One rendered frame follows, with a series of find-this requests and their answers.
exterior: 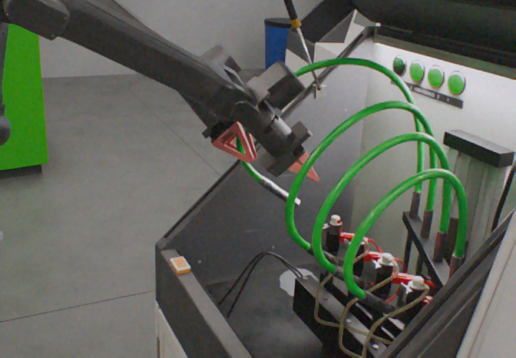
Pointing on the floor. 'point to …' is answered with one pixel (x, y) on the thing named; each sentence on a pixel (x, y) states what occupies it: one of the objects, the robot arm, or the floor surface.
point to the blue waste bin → (276, 40)
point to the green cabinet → (23, 106)
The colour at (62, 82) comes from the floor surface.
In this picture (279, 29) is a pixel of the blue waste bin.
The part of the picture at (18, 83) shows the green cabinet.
